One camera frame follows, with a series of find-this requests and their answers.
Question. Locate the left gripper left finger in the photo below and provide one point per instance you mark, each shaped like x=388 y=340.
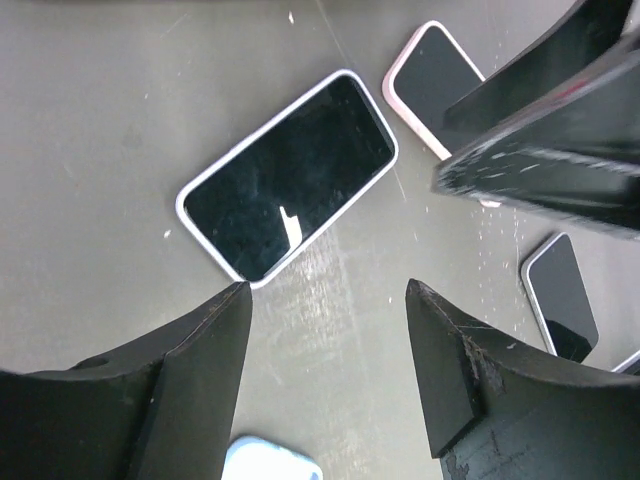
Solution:
x=158 y=407

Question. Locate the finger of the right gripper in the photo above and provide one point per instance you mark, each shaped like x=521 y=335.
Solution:
x=540 y=70
x=575 y=159

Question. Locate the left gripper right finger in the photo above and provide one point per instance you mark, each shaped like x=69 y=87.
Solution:
x=497 y=408

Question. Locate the light blue phone case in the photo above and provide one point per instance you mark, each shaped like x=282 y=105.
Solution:
x=253 y=458

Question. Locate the silver-edged black phone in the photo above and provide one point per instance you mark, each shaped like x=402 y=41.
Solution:
x=558 y=298

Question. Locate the pink phone case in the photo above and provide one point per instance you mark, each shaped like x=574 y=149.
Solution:
x=400 y=95

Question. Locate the lavender phone case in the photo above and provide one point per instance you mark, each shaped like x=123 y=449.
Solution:
x=250 y=145

